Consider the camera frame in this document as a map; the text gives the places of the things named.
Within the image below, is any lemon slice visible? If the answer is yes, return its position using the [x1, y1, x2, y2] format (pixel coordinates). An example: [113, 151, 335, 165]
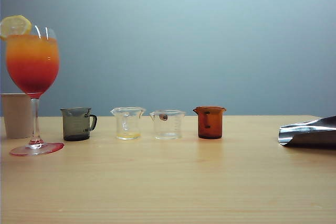
[0, 15, 33, 41]

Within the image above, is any clear cup with yellow residue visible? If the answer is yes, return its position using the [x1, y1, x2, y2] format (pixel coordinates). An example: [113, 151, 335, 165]
[110, 106, 146, 141]

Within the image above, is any grey glass measuring cup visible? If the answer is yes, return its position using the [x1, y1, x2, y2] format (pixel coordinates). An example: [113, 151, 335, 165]
[60, 107, 98, 142]

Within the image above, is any beige paper cup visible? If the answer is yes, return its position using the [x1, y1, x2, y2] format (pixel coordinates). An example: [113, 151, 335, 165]
[0, 92, 34, 140]

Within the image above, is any amber glass beaker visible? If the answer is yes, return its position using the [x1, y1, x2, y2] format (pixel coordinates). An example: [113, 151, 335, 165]
[192, 105, 227, 140]

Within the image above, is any wine glass with orange drink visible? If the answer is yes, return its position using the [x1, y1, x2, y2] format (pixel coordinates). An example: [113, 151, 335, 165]
[5, 26, 65, 156]

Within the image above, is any clear beaker with wooden handle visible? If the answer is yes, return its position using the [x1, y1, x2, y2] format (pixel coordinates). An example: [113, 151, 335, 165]
[149, 109, 187, 141]

